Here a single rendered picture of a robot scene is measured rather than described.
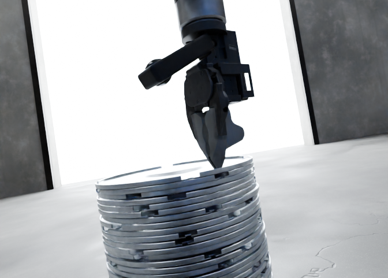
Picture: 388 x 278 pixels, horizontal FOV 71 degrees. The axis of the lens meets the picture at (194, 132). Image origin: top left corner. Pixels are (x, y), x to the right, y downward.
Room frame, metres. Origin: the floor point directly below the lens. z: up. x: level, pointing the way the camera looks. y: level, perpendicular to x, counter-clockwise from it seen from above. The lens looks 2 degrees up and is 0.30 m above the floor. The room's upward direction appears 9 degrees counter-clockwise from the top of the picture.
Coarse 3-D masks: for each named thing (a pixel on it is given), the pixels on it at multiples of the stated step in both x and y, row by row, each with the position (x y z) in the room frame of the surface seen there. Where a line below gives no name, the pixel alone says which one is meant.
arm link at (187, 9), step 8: (184, 0) 0.38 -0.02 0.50; (192, 0) 0.38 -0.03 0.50; (200, 0) 0.38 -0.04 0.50; (208, 0) 0.38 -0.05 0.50; (216, 0) 0.38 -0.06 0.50; (176, 8) 0.40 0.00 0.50; (184, 8) 0.39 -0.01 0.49; (192, 8) 0.38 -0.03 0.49; (200, 8) 0.38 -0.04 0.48; (208, 8) 0.38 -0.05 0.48; (216, 8) 0.38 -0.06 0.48; (224, 8) 0.40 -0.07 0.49; (184, 16) 0.39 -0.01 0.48; (192, 16) 0.38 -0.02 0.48; (200, 16) 0.38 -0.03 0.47; (208, 16) 0.38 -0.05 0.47; (216, 16) 0.38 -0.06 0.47; (224, 16) 0.39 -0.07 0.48; (184, 24) 0.39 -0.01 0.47
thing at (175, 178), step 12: (240, 156) 0.57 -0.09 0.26; (156, 168) 0.65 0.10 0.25; (168, 168) 0.54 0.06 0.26; (180, 168) 0.49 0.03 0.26; (192, 168) 0.47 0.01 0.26; (204, 168) 0.48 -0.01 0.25; (228, 168) 0.40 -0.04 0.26; (108, 180) 0.55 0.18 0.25; (120, 180) 0.51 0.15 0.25; (132, 180) 0.47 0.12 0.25; (144, 180) 0.44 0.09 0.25; (156, 180) 0.38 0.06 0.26; (168, 180) 0.38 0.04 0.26; (180, 180) 0.38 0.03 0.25
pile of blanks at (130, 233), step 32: (160, 192) 0.38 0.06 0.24; (192, 192) 0.38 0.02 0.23; (224, 192) 0.40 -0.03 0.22; (256, 192) 0.45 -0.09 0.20; (128, 224) 0.42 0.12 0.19; (160, 224) 0.38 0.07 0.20; (192, 224) 0.38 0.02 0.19; (224, 224) 0.39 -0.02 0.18; (256, 224) 0.44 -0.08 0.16; (128, 256) 0.40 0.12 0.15; (160, 256) 0.38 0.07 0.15; (192, 256) 0.40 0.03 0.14; (224, 256) 0.39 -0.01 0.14; (256, 256) 0.42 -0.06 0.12
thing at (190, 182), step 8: (240, 168) 0.42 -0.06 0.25; (248, 168) 0.44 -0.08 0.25; (208, 176) 0.39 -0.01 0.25; (224, 176) 0.40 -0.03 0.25; (160, 184) 0.43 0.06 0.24; (168, 184) 0.38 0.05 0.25; (176, 184) 0.38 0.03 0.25; (184, 184) 0.38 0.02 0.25; (192, 184) 0.38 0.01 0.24; (104, 192) 0.42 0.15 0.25; (112, 192) 0.40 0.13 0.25; (120, 192) 0.40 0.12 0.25; (128, 192) 0.39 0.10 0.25; (136, 192) 0.38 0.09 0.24
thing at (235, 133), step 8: (208, 112) 0.39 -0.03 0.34; (208, 120) 0.39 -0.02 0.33; (208, 128) 0.39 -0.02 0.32; (216, 128) 0.38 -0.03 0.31; (232, 128) 0.40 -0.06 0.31; (240, 128) 0.41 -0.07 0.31; (216, 136) 0.38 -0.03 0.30; (224, 136) 0.38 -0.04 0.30; (232, 136) 0.40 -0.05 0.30; (240, 136) 0.41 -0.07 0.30; (216, 144) 0.38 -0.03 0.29; (224, 144) 0.39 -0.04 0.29; (232, 144) 0.40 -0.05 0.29; (216, 152) 0.39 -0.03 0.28; (224, 152) 0.39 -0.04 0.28; (216, 160) 0.39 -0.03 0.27; (224, 160) 0.40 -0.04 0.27; (216, 168) 0.41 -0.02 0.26
